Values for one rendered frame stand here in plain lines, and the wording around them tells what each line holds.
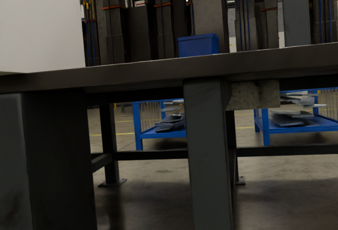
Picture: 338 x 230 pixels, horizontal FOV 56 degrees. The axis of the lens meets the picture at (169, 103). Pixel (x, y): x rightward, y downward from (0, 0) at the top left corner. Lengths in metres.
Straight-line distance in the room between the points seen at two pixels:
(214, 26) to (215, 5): 0.07
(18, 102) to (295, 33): 0.76
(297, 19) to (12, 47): 0.76
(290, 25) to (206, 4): 0.26
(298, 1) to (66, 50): 0.67
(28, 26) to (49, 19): 0.09
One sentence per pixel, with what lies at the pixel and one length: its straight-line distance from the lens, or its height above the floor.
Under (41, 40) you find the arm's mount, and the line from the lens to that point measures 0.82.
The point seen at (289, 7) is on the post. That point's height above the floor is 0.85.
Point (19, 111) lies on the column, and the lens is 0.74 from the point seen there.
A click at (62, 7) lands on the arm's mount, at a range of 0.93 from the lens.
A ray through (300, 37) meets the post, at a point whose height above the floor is 0.76.
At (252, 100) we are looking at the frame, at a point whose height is 0.55.
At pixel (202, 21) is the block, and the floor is 0.85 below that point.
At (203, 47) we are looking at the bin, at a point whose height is 0.75.
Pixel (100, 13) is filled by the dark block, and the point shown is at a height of 0.97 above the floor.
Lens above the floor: 0.64
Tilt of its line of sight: 2 degrees down
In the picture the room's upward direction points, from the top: 4 degrees counter-clockwise
